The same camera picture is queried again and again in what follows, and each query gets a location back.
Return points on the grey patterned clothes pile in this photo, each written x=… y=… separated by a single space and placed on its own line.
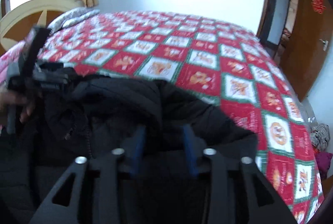
x=320 y=136

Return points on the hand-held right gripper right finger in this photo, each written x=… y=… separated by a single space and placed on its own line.
x=191 y=156

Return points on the black puffer jacket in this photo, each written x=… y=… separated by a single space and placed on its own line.
x=117 y=109

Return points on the red checkered bedspread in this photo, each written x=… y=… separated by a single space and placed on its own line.
x=182 y=57

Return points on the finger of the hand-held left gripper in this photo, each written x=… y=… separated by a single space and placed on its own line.
x=56 y=78
x=36 y=44

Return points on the grey patterned pillow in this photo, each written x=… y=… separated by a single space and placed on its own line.
x=88 y=13

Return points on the red paper door decoration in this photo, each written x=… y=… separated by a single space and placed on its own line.
x=318 y=3

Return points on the cream and brown headboard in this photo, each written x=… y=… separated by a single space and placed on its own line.
x=28 y=10

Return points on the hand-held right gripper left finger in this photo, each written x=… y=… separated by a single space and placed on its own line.
x=136 y=156

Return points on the striped pillow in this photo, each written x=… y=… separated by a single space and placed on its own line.
x=66 y=21

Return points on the clear plastic bag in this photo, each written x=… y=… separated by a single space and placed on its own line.
x=309 y=116

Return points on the brown wooden door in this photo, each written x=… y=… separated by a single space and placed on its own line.
x=304 y=44

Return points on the maroon cloth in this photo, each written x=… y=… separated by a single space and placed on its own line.
x=325 y=164

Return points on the person's left hand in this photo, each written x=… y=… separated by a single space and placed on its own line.
x=26 y=112

